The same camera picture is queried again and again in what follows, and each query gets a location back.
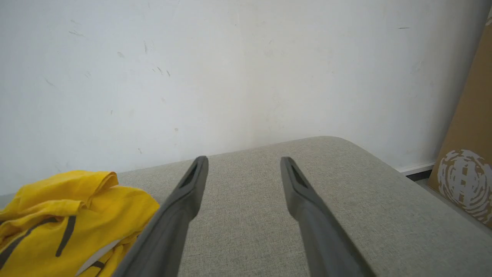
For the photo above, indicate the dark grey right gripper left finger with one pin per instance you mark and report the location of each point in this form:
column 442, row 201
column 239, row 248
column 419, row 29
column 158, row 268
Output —
column 173, row 227

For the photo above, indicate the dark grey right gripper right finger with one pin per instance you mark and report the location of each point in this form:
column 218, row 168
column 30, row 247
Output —
column 319, row 234

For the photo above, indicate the yellow garment with dark stripes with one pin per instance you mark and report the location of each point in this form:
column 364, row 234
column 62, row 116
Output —
column 50, row 207

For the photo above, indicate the grey fabric sofa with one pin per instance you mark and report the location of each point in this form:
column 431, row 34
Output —
column 250, row 215

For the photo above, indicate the white baseboard strip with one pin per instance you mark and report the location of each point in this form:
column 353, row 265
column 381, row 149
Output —
column 417, row 168

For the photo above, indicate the brown cardboard box white print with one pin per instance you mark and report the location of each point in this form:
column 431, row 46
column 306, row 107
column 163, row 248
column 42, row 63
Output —
column 472, row 127

